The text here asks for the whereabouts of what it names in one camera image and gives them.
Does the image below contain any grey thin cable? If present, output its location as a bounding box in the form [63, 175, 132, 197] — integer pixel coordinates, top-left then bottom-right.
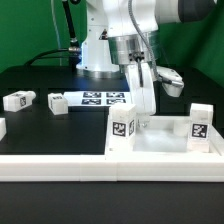
[50, 0, 64, 67]

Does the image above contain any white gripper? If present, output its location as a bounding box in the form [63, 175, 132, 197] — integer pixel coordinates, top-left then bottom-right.
[126, 63, 156, 128]

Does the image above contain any white obstacle left bar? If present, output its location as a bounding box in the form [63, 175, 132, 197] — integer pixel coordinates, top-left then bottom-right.
[0, 118, 7, 141]

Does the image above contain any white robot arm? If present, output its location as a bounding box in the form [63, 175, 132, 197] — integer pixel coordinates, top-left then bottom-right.
[77, 0, 217, 126]

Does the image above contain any white fiducial marker sheet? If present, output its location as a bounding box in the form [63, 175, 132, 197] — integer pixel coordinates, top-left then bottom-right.
[64, 91, 131, 107]

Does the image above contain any white obstacle bar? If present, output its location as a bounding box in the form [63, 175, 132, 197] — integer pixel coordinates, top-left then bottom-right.
[214, 130, 224, 156]
[0, 118, 7, 141]
[0, 155, 224, 182]

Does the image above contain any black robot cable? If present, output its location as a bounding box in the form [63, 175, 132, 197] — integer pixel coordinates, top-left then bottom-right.
[23, 0, 82, 67]

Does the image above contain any white obstacle front bar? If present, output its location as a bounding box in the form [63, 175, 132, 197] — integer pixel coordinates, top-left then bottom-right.
[0, 155, 224, 182]

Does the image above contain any white square tabletop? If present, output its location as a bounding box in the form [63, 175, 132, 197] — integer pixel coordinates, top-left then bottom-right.
[105, 116, 221, 156]

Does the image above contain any white obstacle right bar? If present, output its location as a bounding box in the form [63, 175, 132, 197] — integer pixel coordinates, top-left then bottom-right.
[214, 130, 224, 156]

